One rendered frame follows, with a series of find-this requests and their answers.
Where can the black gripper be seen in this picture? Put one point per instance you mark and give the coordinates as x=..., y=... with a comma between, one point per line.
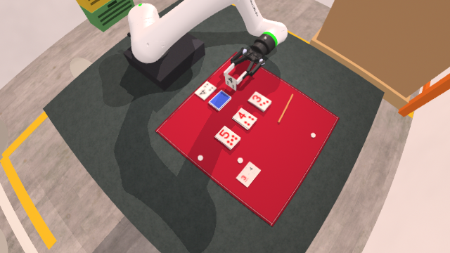
x=255, y=53

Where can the blue playing card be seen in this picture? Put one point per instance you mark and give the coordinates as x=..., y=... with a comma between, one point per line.
x=219, y=100

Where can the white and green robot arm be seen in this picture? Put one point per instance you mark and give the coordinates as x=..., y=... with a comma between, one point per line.
x=152, y=37

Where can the red card cloth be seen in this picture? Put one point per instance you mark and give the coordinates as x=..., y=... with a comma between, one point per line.
x=282, y=151
x=224, y=187

